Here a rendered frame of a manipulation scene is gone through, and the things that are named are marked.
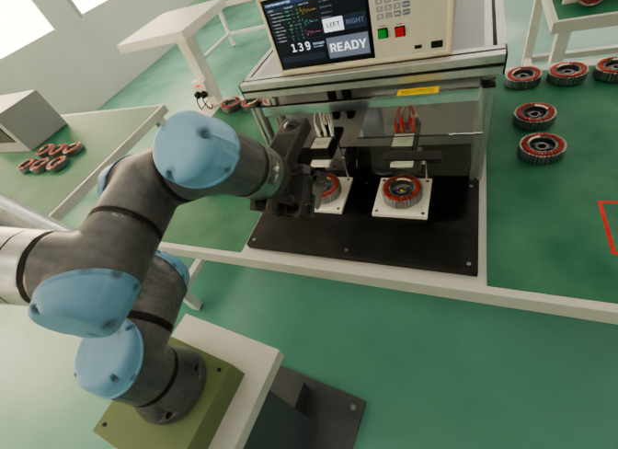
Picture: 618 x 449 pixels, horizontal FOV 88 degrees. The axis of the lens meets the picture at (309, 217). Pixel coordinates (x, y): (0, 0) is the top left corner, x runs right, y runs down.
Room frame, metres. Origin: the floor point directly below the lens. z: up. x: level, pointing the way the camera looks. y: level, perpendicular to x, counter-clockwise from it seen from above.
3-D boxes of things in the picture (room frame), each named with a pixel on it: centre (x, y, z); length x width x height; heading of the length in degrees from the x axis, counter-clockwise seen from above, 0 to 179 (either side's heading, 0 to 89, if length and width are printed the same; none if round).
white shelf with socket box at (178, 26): (1.69, 0.22, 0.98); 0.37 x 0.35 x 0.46; 54
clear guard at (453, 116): (0.59, -0.32, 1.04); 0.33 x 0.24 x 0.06; 144
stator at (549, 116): (0.73, -0.78, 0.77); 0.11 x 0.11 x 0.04
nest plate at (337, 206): (0.76, -0.08, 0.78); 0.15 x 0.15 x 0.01; 54
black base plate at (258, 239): (0.70, -0.18, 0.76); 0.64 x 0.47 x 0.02; 54
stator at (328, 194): (0.76, -0.08, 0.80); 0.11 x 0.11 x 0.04
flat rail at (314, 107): (0.77, -0.23, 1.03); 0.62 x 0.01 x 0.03; 54
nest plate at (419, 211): (0.62, -0.27, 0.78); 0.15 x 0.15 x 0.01; 54
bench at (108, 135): (2.23, 1.64, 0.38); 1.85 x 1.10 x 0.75; 54
